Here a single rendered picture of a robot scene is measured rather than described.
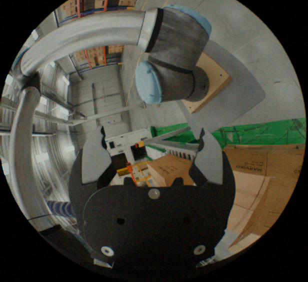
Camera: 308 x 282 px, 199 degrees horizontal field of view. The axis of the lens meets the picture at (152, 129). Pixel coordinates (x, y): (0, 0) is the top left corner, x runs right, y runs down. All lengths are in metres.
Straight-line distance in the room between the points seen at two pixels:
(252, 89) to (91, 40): 0.52
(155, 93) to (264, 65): 1.19
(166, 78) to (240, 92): 0.32
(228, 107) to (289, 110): 0.95
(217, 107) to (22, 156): 0.68
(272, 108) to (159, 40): 1.15
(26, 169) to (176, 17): 0.42
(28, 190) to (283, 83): 1.48
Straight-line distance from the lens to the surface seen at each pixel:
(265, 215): 0.62
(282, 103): 1.23
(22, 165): 0.25
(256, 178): 0.82
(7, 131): 2.05
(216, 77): 0.42
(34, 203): 0.22
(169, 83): 0.26
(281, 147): 1.30
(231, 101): 0.45
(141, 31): 0.23
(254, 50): 1.30
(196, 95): 0.40
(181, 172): 0.95
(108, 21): 0.24
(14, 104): 2.26
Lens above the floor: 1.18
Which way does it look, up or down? 20 degrees down
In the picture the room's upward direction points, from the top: 106 degrees counter-clockwise
